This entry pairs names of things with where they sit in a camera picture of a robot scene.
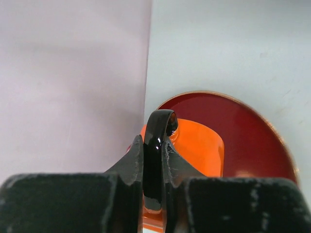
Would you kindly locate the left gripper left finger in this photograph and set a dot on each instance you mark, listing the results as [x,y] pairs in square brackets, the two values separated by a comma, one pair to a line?
[108,202]

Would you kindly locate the round red tray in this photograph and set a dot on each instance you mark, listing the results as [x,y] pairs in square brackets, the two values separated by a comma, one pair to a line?
[253,148]

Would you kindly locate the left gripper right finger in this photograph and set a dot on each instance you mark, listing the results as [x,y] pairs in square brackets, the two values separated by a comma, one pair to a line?
[198,204]

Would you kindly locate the large orange mug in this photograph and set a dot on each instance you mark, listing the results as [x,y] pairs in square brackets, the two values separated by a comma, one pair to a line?
[199,150]

